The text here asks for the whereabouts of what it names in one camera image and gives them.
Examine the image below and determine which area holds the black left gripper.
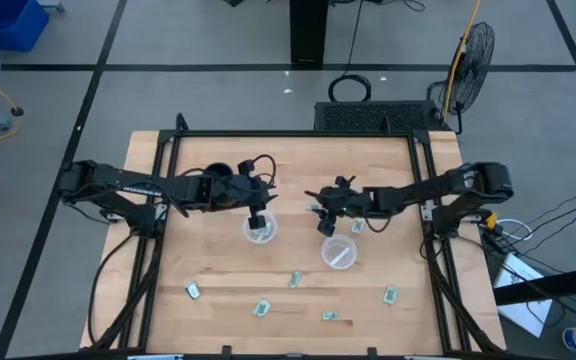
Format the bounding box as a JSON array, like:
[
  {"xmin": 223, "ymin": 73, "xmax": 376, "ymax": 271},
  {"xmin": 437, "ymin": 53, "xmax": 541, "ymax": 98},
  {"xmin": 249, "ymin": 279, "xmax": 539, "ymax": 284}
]
[{"xmin": 202, "ymin": 172, "xmax": 279, "ymax": 231}]

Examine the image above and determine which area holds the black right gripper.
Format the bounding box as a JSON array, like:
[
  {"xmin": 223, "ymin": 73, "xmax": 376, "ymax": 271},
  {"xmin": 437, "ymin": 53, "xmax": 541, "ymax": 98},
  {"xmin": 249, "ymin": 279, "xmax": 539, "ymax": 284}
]
[{"xmin": 303, "ymin": 185, "xmax": 373, "ymax": 239}]

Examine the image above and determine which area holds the clear plastic deli cup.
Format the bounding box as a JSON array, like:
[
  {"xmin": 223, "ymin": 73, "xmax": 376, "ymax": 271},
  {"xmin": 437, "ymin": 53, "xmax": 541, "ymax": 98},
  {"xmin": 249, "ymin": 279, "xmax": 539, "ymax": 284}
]
[
  {"xmin": 241, "ymin": 212, "xmax": 279, "ymax": 246},
  {"xmin": 320, "ymin": 233, "xmax": 359, "ymax": 272}
]

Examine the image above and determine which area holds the white sweetener stick packet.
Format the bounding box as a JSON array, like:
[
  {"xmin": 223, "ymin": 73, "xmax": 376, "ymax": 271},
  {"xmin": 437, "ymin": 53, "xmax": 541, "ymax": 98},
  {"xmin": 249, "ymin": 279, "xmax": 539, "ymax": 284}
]
[{"xmin": 328, "ymin": 245, "xmax": 352, "ymax": 267}]

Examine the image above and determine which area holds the black computer case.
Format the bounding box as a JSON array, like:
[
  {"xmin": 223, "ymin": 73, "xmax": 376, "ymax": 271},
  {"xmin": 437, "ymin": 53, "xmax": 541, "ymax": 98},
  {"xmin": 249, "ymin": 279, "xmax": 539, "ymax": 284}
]
[{"xmin": 313, "ymin": 100, "xmax": 442, "ymax": 133}]

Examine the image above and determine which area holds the black floor fan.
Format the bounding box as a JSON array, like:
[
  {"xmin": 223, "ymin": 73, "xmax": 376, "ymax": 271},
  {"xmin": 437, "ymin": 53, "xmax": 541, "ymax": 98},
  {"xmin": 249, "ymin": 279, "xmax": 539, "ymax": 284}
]
[{"xmin": 426, "ymin": 21, "xmax": 497, "ymax": 135}]

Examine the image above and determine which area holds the white paper box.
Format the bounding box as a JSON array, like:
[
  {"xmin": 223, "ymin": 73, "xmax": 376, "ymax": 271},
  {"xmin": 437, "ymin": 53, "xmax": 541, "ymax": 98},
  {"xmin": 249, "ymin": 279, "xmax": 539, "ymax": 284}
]
[{"xmin": 492, "ymin": 252, "xmax": 554, "ymax": 339}]

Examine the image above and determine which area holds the black metal beam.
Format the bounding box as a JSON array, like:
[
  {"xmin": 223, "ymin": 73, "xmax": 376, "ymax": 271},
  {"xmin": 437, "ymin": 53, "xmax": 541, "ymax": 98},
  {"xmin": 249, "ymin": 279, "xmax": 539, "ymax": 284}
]
[{"xmin": 492, "ymin": 263, "xmax": 576, "ymax": 307}]

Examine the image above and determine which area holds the blue plastic bin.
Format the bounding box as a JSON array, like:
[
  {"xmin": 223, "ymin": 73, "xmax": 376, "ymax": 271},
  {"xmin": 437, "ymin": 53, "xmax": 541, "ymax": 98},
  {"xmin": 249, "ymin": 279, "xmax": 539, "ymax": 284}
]
[{"xmin": 0, "ymin": 0, "xmax": 50, "ymax": 53}]

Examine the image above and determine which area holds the black camera cable loop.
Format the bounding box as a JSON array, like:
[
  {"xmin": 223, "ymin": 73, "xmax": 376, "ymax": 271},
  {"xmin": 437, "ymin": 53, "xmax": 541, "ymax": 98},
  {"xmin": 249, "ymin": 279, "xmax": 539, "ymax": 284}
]
[{"xmin": 252, "ymin": 153, "xmax": 278, "ymax": 187}]

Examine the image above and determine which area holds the black aluminium table frame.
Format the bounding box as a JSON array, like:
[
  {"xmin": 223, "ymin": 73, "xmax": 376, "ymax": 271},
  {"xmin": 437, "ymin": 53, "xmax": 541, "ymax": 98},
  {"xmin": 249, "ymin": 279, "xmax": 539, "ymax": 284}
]
[{"xmin": 87, "ymin": 113, "xmax": 505, "ymax": 360}]

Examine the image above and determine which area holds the black coiled cable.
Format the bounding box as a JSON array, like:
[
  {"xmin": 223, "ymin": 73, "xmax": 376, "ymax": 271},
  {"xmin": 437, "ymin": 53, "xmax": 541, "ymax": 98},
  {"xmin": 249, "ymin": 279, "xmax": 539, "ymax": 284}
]
[{"xmin": 327, "ymin": 0, "xmax": 373, "ymax": 104}]

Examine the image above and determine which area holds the black upright post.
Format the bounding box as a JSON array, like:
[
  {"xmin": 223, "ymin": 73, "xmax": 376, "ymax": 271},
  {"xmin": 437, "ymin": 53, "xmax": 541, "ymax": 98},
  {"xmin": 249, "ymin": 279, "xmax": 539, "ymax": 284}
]
[{"xmin": 289, "ymin": 0, "xmax": 330, "ymax": 70}]

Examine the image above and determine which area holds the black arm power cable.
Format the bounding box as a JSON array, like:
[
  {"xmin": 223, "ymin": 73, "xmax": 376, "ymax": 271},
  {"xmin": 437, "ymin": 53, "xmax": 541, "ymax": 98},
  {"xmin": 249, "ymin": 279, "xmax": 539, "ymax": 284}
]
[{"xmin": 86, "ymin": 232, "xmax": 137, "ymax": 347}]

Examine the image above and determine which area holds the white looped cable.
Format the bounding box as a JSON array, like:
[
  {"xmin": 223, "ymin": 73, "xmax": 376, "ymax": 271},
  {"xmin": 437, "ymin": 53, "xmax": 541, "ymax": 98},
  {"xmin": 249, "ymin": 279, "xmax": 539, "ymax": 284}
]
[{"xmin": 496, "ymin": 218, "xmax": 534, "ymax": 242}]

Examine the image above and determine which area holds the yellow hanging cable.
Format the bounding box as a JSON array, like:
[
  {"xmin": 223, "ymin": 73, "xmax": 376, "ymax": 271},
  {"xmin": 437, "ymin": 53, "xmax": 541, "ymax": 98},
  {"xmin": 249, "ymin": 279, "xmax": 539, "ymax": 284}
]
[{"xmin": 440, "ymin": 0, "xmax": 483, "ymax": 121}]

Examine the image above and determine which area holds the black cables bundle on floor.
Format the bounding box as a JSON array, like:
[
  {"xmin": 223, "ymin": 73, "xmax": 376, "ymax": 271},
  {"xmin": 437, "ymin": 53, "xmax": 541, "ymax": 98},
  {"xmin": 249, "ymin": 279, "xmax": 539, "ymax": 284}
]
[{"xmin": 477, "ymin": 182, "xmax": 576, "ymax": 331}]

